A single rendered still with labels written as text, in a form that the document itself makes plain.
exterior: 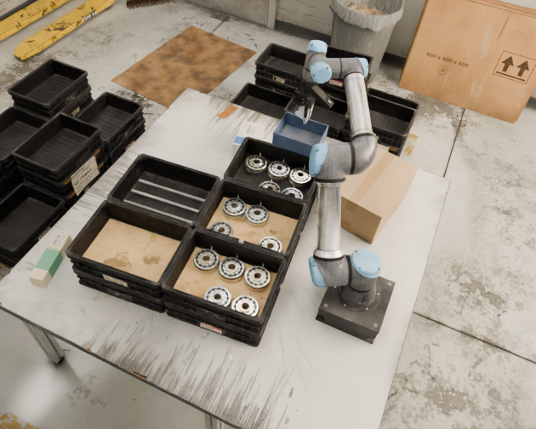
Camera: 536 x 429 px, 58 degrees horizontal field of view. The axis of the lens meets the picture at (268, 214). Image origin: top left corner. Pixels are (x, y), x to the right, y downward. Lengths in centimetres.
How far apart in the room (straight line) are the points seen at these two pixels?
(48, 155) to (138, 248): 115
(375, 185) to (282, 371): 94
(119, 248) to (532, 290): 249
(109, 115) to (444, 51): 270
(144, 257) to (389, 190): 112
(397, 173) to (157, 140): 126
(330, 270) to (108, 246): 91
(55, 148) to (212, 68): 184
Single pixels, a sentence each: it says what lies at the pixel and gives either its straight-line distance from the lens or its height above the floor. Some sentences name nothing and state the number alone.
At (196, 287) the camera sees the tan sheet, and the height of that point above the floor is 83.
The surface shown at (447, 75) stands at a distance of 449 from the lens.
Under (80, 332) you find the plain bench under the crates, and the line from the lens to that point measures 207.
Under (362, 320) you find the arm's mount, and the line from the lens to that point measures 197.
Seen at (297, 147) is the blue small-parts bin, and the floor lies 109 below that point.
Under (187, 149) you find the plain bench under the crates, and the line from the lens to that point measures 263.
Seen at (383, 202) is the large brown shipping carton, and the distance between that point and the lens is 223.
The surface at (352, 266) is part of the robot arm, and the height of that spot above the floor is 102.
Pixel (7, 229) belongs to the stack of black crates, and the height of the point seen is 27.
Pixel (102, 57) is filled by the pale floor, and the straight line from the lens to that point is 466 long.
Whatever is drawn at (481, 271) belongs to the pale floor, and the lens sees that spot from 338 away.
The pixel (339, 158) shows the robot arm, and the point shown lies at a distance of 170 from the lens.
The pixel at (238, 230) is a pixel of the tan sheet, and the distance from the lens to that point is 210.
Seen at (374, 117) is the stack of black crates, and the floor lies 49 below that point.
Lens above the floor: 250
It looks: 50 degrees down
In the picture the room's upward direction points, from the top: 7 degrees clockwise
